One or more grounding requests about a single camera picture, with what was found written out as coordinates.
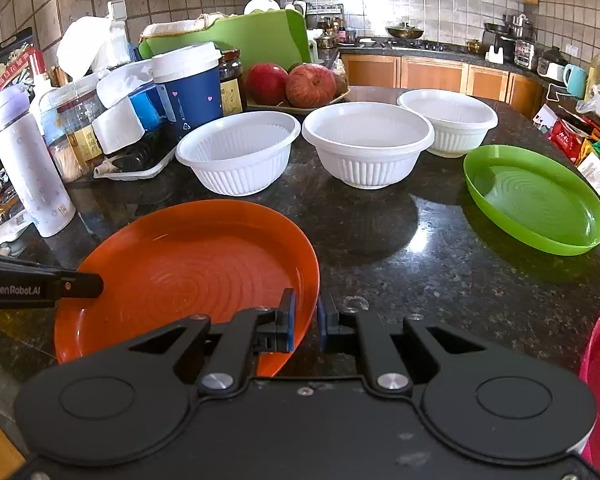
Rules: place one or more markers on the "wooden lower cabinets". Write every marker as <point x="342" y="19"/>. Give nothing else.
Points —
<point x="430" y="75"/>

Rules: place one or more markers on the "blue tissue pack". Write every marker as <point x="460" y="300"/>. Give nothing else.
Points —
<point x="130" y="105"/>

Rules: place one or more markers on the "teal mug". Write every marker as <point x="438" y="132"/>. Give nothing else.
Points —
<point x="575" y="81"/>

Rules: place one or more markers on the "red snack bag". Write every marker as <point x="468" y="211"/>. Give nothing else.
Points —
<point x="567" y="137"/>

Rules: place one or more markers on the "red apple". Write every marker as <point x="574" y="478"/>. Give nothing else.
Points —
<point x="266" y="85"/>
<point x="311" y="86"/>

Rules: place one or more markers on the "white water bottle purple lid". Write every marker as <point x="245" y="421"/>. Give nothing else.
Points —
<point x="27" y="170"/>

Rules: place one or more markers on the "white ribbed plastic bowl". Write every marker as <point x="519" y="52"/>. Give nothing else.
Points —
<point x="235" y="165"/>
<point x="450" y="130"/>
<point x="365" y="160"/>

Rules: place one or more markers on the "orange plate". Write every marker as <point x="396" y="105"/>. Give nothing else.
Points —
<point x="190" y="260"/>

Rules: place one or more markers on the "brown kiwi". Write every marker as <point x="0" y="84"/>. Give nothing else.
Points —
<point x="340" y="80"/>

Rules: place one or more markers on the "blue paper cup white lid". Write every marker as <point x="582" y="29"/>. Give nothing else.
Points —
<point x="192" y="95"/>

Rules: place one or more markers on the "black printed package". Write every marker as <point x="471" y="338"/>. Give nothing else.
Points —
<point x="10" y="60"/>

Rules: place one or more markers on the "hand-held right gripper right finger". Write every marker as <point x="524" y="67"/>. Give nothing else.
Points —
<point x="322" y="329"/>

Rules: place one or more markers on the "clear plastic bottle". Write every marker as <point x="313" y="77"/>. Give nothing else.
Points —
<point x="118" y="35"/>

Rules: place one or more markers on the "green cutting board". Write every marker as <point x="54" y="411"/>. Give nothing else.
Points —
<point x="250" y="35"/>

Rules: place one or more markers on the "white plastic bag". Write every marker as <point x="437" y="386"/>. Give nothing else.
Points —
<point x="82" y="45"/>

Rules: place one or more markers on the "wok with lid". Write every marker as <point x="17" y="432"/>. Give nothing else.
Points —
<point x="405" y="31"/>

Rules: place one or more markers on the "clear toothpick jar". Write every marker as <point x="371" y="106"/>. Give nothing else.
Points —
<point x="75" y="130"/>

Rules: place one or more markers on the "clear plastic tray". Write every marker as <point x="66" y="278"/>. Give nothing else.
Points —
<point x="140" y="165"/>

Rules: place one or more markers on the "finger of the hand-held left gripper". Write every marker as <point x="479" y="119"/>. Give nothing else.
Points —
<point x="82" y="286"/>

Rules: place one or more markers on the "green plate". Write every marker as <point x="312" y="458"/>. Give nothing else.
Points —
<point x="535" y="200"/>

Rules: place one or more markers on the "dark sauce jar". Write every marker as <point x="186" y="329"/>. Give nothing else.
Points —
<point x="231" y="85"/>

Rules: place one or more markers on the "gas stove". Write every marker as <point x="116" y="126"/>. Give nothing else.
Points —
<point x="405" y="44"/>

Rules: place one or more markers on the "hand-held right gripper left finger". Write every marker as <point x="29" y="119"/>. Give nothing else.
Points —
<point x="290" y="321"/>

